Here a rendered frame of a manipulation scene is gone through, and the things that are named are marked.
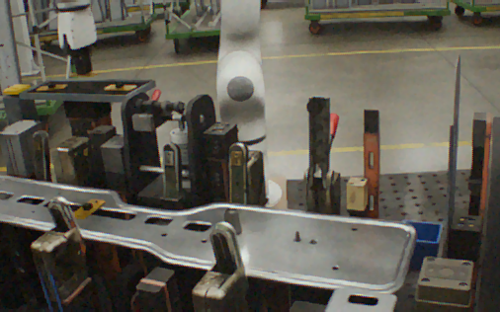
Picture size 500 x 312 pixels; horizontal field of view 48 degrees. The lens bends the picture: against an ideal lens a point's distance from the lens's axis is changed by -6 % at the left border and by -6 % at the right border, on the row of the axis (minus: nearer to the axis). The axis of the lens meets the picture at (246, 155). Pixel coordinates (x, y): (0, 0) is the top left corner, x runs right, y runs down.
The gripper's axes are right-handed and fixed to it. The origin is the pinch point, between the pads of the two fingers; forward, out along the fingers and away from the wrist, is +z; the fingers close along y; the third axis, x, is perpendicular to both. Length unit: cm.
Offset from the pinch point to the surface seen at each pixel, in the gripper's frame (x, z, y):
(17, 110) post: -24.2, 12.0, 5.8
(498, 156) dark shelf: 102, 19, -13
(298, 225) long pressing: 70, 22, 23
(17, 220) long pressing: 12.1, 22.6, 41.5
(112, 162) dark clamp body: 20.1, 18.4, 16.7
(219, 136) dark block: 47, 11, 12
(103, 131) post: 15.4, 12.6, 13.0
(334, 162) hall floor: -14, 122, -220
